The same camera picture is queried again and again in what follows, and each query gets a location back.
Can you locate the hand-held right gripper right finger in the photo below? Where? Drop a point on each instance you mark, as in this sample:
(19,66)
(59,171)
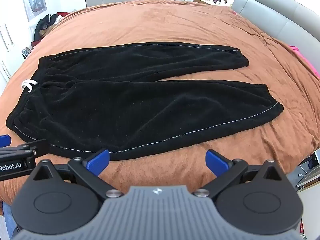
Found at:
(216,162)

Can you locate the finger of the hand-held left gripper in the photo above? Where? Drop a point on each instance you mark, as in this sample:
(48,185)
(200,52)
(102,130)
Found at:
(5,140)
(37,146)

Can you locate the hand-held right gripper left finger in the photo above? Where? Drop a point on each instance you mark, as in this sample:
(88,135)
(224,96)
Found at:
(98,161)

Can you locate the black pants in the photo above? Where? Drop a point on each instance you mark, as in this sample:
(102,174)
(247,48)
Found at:
(125,100)

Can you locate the person's blue jeans leg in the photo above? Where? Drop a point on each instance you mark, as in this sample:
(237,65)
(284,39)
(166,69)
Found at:
(8,217)

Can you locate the cluttered side table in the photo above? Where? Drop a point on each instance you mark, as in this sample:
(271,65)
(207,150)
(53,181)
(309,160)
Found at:
(310,175)

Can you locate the white rack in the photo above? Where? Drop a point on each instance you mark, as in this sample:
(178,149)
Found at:
(5,45)

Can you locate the black jacket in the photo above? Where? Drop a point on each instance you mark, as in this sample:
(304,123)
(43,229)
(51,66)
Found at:
(43,23)

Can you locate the red cloth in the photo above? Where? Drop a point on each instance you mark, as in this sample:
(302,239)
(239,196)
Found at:
(63,14)

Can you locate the pink cloth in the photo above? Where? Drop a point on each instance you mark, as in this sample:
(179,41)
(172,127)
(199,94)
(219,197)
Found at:
(306,60)

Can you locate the brown blanket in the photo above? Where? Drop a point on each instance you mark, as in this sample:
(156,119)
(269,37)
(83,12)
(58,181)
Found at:
(162,22)

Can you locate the grey padded headboard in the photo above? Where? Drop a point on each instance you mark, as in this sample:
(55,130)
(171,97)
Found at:
(275,12)

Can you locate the wooden desk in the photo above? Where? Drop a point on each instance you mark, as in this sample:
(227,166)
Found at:
(200,0)

